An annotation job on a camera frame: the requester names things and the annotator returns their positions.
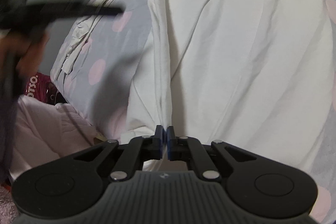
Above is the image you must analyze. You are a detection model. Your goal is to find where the white t-shirt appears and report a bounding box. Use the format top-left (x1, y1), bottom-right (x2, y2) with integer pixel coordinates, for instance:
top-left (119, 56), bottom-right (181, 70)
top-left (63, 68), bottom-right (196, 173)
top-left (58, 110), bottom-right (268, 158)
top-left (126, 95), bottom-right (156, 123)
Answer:
top-left (120, 0), bottom-right (334, 171)

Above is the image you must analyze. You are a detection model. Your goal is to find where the person's left hand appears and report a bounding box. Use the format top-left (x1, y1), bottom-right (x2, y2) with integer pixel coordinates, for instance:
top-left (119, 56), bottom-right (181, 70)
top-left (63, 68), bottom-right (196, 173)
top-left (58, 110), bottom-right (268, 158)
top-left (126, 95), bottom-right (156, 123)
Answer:
top-left (1, 31), bottom-right (49, 101)

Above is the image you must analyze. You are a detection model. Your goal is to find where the cream crumpled garment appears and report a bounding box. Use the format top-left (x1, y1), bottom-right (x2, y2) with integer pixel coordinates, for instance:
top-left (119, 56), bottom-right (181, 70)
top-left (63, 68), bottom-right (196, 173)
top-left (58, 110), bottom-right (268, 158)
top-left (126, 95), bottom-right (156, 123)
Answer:
top-left (55, 0), bottom-right (114, 76)

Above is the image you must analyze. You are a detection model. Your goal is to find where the red printed bag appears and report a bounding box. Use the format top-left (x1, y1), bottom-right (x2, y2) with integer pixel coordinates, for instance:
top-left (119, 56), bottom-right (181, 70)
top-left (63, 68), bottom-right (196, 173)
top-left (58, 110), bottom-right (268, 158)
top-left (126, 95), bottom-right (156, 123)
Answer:
top-left (24, 72), bottom-right (66, 105)

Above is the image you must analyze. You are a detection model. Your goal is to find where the grey pink-dotted bed sheet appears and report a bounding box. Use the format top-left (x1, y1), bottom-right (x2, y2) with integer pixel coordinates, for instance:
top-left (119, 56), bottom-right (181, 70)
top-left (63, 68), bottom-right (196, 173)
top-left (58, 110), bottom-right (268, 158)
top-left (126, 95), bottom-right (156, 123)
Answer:
top-left (51, 0), bottom-right (335, 223)

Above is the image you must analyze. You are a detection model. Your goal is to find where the pink fluffy pyjama clothing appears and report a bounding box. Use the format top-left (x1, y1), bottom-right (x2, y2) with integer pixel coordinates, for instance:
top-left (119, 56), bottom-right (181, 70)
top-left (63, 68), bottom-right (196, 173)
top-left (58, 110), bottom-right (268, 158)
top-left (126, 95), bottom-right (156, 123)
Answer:
top-left (0, 95), bottom-right (106, 224)

